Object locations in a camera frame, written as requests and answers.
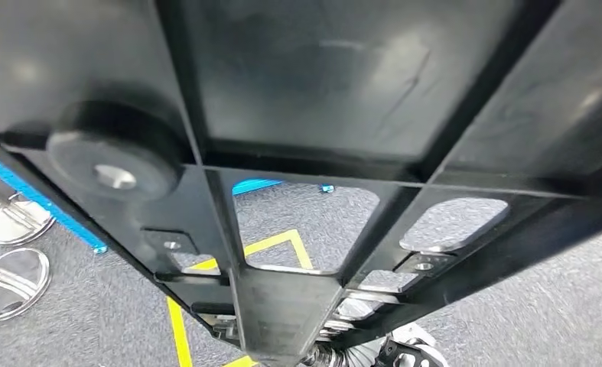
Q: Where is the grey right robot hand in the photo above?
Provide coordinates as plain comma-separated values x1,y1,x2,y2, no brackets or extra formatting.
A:
300,292,402,367

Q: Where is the black plastic panel part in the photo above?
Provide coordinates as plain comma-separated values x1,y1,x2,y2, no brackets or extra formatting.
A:
0,0,602,367

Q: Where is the blue metal shelf rack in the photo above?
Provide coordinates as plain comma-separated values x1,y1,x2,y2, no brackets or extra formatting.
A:
0,144,336,255

